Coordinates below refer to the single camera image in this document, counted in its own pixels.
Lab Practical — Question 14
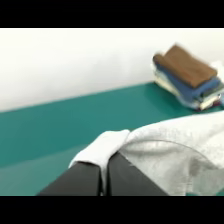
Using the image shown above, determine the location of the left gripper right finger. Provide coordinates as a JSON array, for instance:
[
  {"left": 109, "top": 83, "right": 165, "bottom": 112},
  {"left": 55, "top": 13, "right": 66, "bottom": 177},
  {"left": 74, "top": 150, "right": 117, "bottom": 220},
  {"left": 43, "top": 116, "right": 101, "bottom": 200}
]
[{"left": 106, "top": 151, "right": 170, "bottom": 197}]

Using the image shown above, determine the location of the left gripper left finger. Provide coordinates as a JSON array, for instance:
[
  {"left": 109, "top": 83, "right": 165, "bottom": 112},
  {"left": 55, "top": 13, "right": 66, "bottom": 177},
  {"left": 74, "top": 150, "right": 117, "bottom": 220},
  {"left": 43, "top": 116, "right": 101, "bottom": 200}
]
[{"left": 37, "top": 161, "right": 102, "bottom": 197}]

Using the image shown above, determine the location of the light grey shirt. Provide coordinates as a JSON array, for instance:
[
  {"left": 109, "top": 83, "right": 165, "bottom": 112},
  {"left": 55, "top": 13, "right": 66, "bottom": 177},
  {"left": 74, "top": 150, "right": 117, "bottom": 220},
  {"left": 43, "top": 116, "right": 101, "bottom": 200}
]
[{"left": 68, "top": 110, "right": 224, "bottom": 197}]

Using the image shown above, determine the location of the blue garment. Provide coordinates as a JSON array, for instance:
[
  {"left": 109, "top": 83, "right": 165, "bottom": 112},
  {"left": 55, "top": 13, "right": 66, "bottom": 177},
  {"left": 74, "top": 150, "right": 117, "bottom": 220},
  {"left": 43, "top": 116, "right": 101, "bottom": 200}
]
[{"left": 152, "top": 61, "right": 223, "bottom": 103}]

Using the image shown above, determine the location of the heap of clothes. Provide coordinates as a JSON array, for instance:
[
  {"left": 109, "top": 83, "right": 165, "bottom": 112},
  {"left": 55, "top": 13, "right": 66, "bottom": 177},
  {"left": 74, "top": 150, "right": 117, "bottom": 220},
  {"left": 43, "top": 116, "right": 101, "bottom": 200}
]
[{"left": 152, "top": 60, "right": 224, "bottom": 112}]

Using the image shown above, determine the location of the brown garment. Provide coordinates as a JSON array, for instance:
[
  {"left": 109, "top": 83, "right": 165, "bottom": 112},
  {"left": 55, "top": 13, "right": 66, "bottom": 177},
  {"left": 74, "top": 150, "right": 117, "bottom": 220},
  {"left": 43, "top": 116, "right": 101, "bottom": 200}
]
[{"left": 152, "top": 44, "right": 219, "bottom": 89}]

